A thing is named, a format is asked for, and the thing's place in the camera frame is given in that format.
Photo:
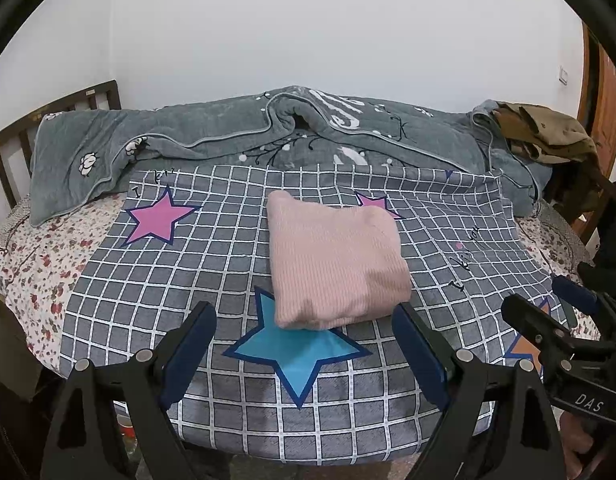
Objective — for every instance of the pink ribbed sweater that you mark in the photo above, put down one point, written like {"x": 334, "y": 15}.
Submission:
{"x": 333, "y": 260}

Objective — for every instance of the person's right hand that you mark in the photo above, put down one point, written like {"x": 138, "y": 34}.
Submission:
{"x": 577, "y": 452}

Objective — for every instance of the brown wooden door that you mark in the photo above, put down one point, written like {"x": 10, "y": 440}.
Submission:
{"x": 607, "y": 105}

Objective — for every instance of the black garment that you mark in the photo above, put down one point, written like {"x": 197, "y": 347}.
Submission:
{"x": 610, "y": 240}

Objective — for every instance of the floral bed sheet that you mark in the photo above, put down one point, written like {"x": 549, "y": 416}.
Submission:
{"x": 43, "y": 270}

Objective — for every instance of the brown clothes pile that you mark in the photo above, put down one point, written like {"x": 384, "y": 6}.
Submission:
{"x": 547, "y": 130}

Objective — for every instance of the grey-green printed quilt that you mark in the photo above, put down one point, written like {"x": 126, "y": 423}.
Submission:
{"x": 213, "y": 130}

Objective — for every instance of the dark wooden headboard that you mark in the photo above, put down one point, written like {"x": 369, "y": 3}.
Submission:
{"x": 8, "y": 160}

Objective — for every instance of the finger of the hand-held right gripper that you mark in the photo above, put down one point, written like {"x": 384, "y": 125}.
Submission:
{"x": 575, "y": 292}
{"x": 527, "y": 317}

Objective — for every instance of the red cup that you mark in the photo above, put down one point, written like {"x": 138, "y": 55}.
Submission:
{"x": 125, "y": 427}

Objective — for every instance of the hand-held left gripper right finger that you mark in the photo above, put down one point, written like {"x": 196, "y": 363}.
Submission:
{"x": 422, "y": 355}

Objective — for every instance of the white wall socket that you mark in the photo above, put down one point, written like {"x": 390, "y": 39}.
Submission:
{"x": 563, "y": 76}

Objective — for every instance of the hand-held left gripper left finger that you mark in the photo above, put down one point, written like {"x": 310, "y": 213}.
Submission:
{"x": 188, "y": 355}

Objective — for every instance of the grey checked star blanket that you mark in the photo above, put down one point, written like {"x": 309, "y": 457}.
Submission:
{"x": 188, "y": 270}

